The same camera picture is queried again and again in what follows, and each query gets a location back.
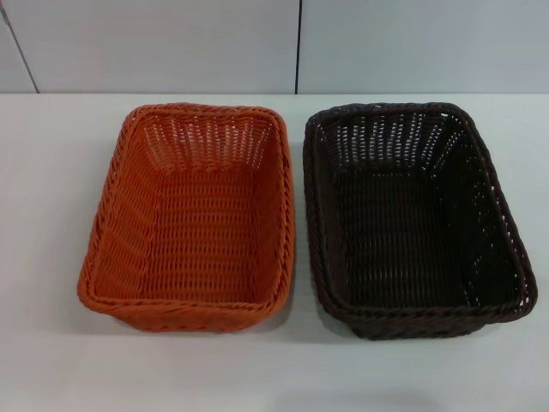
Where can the dark brown woven plastic basket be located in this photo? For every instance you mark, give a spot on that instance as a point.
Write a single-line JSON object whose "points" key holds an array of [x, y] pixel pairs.
{"points": [[407, 240]]}

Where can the black vertical wall strip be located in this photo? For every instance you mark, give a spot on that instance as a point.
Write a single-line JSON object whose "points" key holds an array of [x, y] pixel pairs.
{"points": [[300, 43]]}

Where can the orange woven plastic basket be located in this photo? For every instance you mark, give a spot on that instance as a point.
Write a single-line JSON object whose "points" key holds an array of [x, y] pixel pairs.
{"points": [[201, 240]]}

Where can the grey diagonal wall strip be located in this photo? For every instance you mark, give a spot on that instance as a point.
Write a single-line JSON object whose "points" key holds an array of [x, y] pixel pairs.
{"points": [[20, 49]]}

